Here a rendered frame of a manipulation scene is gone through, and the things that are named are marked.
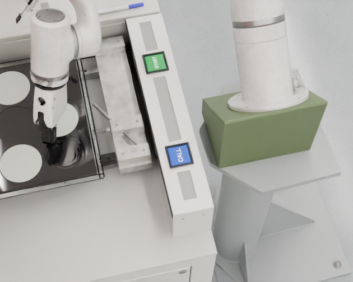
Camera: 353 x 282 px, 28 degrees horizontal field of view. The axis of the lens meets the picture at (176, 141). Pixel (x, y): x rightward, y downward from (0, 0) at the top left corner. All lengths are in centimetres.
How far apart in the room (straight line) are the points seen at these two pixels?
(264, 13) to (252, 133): 27
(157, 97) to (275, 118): 29
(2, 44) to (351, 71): 159
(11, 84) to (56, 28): 36
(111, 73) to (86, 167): 28
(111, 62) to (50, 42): 36
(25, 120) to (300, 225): 120
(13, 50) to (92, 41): 36
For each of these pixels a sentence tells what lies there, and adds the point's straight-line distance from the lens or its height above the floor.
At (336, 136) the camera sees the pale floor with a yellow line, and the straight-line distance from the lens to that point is 279.
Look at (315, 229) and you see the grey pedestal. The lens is 260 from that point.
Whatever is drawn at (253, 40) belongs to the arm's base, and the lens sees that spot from 158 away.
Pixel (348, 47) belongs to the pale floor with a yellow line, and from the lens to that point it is 303.
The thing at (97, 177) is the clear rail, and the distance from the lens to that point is 165.
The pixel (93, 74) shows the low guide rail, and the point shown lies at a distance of 186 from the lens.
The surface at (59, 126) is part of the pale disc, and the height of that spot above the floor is 90.
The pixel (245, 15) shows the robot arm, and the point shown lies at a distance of 158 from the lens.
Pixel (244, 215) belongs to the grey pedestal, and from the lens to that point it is 210.
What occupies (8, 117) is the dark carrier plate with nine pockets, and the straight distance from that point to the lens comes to 177.
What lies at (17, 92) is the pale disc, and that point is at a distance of 180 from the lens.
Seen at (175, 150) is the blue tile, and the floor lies 96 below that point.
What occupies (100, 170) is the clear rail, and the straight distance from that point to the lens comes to 166.
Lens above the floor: 239
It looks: 62 degrees down
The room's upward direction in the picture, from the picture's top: 1 degrees clockwise
